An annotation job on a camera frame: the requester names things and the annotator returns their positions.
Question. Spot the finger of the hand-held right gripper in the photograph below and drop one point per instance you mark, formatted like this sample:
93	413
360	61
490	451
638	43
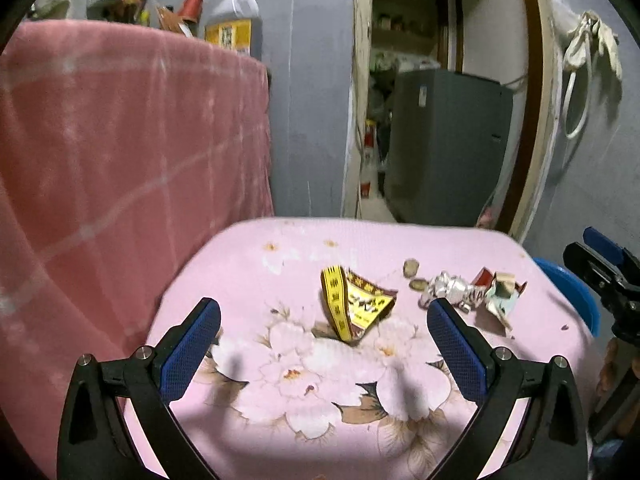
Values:
602	242
587	267

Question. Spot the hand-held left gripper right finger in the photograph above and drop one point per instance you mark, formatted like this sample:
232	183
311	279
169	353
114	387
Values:
457	355

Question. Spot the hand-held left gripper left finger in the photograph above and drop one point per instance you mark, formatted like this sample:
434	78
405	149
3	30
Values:
190	350

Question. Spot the blue plastic bucket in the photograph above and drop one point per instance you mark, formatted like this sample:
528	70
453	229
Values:
575	285

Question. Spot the white foil wrapper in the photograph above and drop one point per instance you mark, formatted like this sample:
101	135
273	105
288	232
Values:
450	287

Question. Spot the beige wrapper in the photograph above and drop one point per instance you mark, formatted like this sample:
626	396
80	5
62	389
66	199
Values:
502	297

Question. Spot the peanut shell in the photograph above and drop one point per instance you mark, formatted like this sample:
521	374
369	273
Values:
417	284
411	267

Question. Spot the small red wrapper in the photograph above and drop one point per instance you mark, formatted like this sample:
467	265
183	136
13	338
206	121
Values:
482	276

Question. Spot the yellow snack wrapper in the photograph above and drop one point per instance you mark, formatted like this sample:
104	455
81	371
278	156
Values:
357	305

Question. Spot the person's right hand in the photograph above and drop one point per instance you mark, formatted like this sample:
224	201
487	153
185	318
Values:
607	365

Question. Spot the pink floral blanket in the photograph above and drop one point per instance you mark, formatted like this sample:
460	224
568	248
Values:
280	285

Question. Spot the grey washing machine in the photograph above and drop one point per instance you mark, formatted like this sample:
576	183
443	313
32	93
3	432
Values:
445	150

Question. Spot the white rice bag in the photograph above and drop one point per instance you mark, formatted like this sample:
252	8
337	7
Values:
367	175

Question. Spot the cream rubber gloves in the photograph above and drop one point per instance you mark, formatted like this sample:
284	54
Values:
607	40

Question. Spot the salmon plaid cloth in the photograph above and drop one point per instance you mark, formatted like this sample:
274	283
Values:
125	135

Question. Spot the pile of plastic bags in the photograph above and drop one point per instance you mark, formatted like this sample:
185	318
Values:
384	67

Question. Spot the wooden shelf unit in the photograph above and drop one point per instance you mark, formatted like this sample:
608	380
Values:
400	35

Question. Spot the brown sauce packet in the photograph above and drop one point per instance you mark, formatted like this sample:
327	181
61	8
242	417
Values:
172	21

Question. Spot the large cooking oil jug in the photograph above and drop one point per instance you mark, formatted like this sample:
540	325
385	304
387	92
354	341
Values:
235	15

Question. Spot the red cup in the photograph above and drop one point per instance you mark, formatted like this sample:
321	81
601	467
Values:
191	7

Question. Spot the wooden door frame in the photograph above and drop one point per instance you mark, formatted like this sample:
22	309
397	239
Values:
542	110

